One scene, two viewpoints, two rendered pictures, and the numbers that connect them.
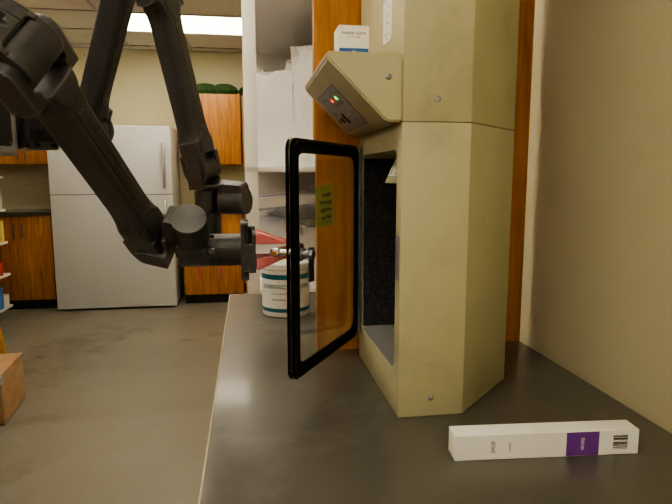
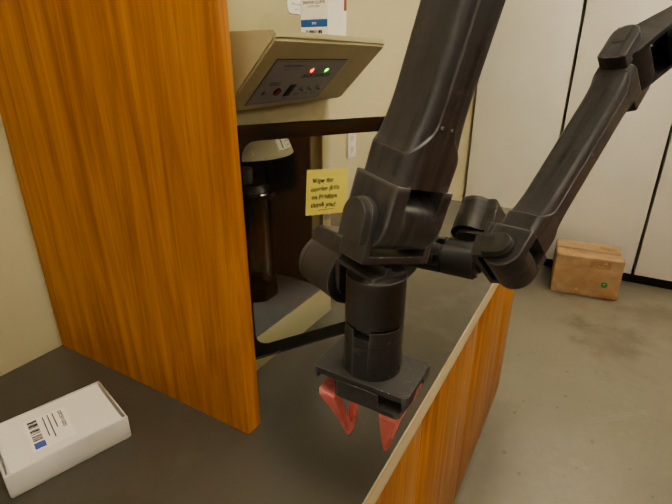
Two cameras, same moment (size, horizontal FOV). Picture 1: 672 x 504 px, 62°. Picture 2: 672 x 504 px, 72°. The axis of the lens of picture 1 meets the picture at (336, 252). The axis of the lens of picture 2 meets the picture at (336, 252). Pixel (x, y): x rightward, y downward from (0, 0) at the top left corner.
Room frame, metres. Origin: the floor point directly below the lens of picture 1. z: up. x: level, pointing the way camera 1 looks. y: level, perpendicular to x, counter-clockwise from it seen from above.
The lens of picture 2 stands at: (1.59, 0.50, 1.48)
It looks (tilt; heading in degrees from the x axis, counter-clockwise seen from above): 23 degrees down; 219
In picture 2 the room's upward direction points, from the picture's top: straight up
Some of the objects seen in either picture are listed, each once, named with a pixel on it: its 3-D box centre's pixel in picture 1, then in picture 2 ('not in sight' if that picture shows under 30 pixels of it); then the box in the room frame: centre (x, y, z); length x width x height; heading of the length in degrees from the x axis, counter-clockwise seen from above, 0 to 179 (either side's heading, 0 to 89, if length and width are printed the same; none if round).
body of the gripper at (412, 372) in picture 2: (208, 228); (372, 348); (1.26, 0.29, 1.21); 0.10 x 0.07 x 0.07; 99
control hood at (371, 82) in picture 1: (346, 100); (308, 71); (1.01, -0.02, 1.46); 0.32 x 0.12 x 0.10; 9
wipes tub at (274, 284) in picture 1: (284, 286); not in sight; (1.57, 0.15, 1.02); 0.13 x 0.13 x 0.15
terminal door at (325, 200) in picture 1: (326, 251); (321, 240); (1.03, 0.02, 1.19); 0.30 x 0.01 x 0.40; 157
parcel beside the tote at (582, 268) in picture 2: not in sight; (585, 268); (-1.77, 0.02, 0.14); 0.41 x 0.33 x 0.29; 105
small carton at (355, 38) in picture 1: (351, 47); (322, 16); (0.97, -0.03, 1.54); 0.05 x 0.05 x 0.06; 9
